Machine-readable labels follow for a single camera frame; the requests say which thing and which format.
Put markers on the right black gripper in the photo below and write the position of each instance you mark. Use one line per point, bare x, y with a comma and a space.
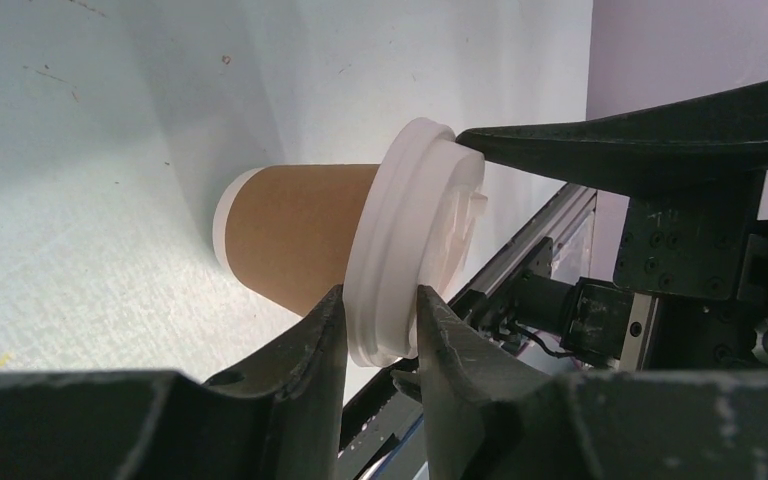
701, 252

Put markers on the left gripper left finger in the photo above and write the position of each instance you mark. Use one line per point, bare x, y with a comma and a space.
274, 415

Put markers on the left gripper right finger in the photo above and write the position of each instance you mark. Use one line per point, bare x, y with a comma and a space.
488, 415

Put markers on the brown paper coffee cup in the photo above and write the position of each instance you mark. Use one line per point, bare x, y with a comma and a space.
286, 231

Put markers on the white plastic cup lid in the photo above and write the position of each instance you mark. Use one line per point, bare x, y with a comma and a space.
415, 229

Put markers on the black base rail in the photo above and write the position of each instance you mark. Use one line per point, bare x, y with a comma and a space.
382, 433

